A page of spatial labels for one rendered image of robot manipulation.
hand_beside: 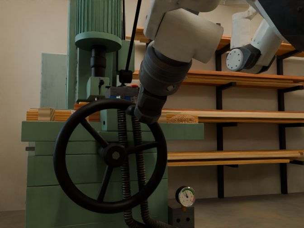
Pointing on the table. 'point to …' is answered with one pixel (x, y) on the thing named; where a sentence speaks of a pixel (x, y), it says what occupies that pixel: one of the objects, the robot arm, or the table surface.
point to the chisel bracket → (92, 92)
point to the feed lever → (125, 74)
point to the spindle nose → (98, 60)
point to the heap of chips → (183, 118)
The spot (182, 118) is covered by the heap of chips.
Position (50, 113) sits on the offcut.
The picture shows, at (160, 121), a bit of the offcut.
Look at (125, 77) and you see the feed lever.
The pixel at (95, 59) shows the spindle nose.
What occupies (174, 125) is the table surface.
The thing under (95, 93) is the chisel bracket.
